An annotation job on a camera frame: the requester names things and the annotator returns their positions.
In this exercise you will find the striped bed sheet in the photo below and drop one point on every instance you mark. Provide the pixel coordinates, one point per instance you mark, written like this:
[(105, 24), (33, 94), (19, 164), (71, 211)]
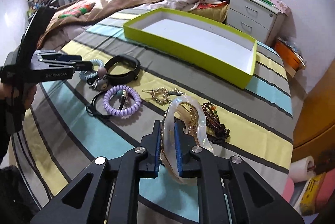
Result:
[(59, 143)]

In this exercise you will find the gold rhinestone hair clip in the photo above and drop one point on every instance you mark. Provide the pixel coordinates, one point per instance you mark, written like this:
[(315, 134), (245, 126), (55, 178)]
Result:
[(161, 95)]

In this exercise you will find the person's left hand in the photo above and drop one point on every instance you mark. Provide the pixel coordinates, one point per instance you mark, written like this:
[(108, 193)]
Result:
[(7, 91)]

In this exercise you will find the cluttered side shelf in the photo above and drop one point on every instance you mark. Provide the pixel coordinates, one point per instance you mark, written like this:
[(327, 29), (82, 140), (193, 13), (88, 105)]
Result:
[(34, 5)]

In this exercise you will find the green shallow cardboard box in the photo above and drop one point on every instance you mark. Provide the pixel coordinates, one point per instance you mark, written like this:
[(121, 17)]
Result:
[(217, 48)]

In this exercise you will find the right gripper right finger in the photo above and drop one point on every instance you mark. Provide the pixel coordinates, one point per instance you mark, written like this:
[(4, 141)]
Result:
[(187, 165)]

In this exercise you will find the red green striped cushion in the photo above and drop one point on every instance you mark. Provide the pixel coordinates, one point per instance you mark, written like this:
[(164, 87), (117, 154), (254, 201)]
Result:
[(77, 11)]

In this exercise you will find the black wristband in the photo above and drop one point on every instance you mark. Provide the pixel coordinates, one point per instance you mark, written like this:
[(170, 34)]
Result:
[(122, 69)]

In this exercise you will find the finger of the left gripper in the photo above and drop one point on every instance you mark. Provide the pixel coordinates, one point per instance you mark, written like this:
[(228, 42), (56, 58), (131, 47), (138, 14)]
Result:
[(58, 56), (72, 66)]

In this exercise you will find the pink floral box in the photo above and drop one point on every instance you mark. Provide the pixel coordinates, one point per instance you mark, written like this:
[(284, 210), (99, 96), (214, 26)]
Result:
[(280, 5)]

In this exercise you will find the orange storage bin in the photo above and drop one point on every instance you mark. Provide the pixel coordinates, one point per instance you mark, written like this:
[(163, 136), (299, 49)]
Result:
[(289, 56)]

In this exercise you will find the pearlescent large hair claw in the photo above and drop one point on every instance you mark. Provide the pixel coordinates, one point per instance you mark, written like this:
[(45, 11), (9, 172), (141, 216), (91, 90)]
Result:
[(189, 112)]

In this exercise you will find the wooden door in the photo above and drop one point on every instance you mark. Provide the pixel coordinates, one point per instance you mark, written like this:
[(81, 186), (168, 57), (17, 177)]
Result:
[(314, 131)]

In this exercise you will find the grey bedside drawer cabinet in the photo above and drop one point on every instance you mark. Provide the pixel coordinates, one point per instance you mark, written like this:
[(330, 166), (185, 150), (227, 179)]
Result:
[(256, 18)]

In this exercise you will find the black elastic with teal bead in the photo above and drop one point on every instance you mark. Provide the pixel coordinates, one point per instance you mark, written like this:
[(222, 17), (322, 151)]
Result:
[(123, 97)]

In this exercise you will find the white paper roll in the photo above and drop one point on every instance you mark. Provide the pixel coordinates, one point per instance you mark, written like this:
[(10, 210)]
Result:
[(302, 170)]

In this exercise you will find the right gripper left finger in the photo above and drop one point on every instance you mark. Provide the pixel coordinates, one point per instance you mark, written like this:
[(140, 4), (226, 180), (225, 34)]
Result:
[(150, 163)]

